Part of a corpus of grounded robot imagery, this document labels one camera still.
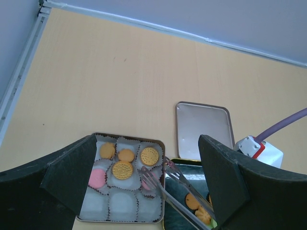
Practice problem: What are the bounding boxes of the brown cookie tin box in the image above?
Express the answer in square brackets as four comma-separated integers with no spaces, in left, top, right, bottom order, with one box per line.
[76,132,165,224]

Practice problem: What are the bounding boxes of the chocolate chip round cookie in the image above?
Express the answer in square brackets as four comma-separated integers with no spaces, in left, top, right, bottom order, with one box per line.
[185,193,201,210]

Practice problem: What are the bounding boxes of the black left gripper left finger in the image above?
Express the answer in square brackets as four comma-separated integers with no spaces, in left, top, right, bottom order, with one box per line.
[0,134,97,230]

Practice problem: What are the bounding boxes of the swirl flower cookie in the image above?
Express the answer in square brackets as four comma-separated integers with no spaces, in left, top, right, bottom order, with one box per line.
[195,206,212,225]

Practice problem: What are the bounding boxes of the dotted round yellow cookie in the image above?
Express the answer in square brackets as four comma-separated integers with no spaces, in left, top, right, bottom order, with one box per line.
[141,147,159,166]

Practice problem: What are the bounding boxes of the silver metal tongs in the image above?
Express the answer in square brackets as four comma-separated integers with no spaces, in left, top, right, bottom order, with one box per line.
[141,159,217,230]

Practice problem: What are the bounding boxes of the brown tin lid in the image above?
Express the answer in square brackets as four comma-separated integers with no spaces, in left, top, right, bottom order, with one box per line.
[175,102,235,161]

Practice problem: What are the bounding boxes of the green round cookie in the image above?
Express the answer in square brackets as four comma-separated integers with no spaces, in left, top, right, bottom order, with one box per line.
[207,219,217,229]

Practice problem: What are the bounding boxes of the pink round cookie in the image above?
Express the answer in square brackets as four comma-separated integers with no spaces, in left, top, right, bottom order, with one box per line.
[88,169,106,189]
[141,172,159,191]

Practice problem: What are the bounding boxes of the plain round orange cookie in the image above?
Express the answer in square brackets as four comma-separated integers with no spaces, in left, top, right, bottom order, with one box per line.
[99,142,116,160]

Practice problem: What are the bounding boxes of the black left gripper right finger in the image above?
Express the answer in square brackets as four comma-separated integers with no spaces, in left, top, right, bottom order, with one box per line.
[198,135,307,230]

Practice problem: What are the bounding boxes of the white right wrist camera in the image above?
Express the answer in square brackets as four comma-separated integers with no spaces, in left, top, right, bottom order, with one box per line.
[233,136,283,168]

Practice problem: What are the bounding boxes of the black gold-rimmed tray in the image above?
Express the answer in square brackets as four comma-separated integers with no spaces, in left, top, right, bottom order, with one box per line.
[163,159,210,230]

